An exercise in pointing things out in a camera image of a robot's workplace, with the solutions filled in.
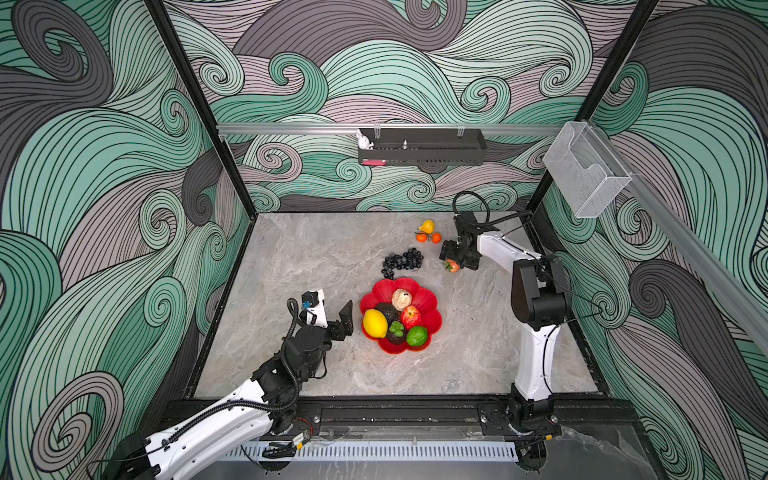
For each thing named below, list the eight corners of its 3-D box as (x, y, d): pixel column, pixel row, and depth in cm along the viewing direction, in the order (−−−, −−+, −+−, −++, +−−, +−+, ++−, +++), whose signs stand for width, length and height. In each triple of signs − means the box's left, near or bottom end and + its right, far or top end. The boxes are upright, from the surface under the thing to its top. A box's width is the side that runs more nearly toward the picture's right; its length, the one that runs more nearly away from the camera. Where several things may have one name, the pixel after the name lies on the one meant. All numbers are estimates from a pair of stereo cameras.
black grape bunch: (386, 280, 102) (386, 273, 98) (378, 265, 106) (378, 258, 103) (423, 266, 106) (425, 259, 102) (414, 252, 110) (416, 245, 106)
